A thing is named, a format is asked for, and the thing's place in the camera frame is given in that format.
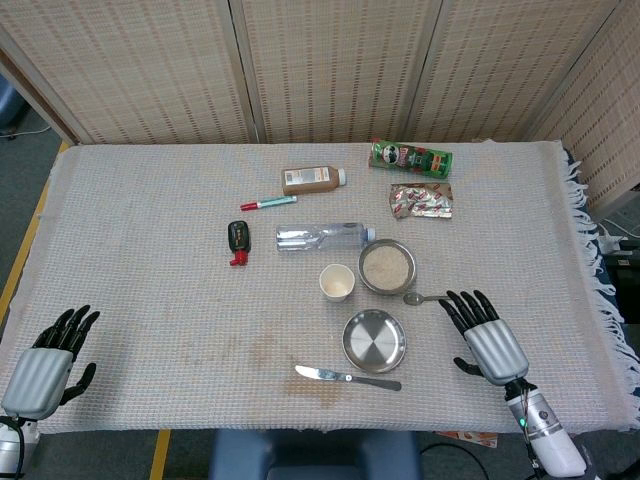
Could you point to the black bottle with red cap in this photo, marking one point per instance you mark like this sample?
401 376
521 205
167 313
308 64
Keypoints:
239 237

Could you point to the green Pringles can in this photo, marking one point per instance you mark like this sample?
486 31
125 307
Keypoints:
410 159

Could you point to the crumpled foil snack wrapper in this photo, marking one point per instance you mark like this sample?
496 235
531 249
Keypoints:
422 201

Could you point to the clear plastic water bottle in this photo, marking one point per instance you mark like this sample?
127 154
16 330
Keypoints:
320 237

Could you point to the white paper cup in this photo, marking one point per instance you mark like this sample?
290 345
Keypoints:
337 287

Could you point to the woven beige tablecloth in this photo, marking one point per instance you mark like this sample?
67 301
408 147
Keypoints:
150 300

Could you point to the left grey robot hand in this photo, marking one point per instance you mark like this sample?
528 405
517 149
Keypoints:
37 380

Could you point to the red-capped marker pen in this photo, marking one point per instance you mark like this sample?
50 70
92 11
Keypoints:
270 202

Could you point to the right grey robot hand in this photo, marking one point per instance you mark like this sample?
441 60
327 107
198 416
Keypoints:
495 350

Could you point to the brown drink bottle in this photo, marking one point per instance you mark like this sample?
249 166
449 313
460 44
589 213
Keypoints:
310 181

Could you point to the steel bowl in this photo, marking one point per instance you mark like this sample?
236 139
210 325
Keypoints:
411 260

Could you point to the orange patterned card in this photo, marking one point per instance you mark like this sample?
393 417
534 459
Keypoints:
470 439

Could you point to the metal table knife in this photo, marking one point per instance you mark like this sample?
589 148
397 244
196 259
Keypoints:
350 378

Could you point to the woven folding screen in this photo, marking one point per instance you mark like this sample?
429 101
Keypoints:
325 65

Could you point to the metal spoon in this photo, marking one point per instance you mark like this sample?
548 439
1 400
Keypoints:
415 299

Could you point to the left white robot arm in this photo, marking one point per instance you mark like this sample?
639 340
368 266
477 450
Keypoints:
12 445

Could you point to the steel plate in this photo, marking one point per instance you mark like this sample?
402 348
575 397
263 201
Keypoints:
374 342

